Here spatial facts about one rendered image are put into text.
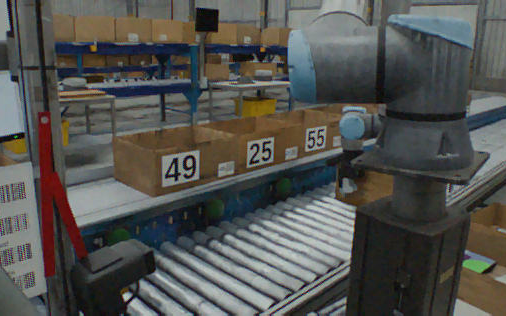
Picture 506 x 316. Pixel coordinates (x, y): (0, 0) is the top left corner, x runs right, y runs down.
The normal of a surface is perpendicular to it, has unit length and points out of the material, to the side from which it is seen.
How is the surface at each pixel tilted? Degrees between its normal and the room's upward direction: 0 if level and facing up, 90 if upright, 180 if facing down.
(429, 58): 90
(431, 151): 71
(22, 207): 90
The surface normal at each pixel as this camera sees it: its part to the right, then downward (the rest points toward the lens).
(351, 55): -0.27, -0.04
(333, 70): -0.26, 0.27
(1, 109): 0.91, 0.06
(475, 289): -0.79, 0.16
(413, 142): -0.51, -0.11
